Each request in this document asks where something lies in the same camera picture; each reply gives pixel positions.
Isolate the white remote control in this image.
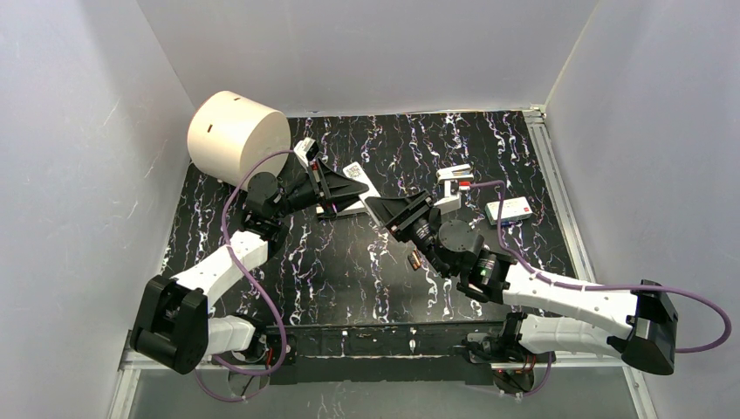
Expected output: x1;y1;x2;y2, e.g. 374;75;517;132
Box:
342;161;383;215

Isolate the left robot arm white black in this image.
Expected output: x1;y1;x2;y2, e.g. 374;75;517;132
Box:
129;160;370;374

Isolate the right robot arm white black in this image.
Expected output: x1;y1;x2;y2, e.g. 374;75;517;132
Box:
365;191;678;375

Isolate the white remote with black end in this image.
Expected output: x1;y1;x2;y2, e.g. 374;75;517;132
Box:
315;202;367;219

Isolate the small white charger device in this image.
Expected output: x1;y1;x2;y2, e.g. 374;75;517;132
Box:
436;164;474;184

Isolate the white box with red labels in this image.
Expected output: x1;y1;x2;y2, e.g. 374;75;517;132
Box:
484;196;533;226

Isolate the large white cylinder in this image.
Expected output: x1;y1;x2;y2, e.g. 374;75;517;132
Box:
187;91;291;186

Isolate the black base bar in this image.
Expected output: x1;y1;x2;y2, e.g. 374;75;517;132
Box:
210;320;556;388

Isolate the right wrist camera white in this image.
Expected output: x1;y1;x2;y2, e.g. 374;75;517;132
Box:
434;180;471;215

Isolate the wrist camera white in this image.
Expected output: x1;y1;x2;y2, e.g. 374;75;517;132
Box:
292;137;319;169
434;180;471;215

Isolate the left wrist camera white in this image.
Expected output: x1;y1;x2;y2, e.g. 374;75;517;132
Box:
292;137;319;169

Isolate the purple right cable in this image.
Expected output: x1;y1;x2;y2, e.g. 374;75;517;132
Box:
469;180;732;400

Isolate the aluminium frame rail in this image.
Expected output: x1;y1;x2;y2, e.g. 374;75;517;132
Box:
523;105;657;418

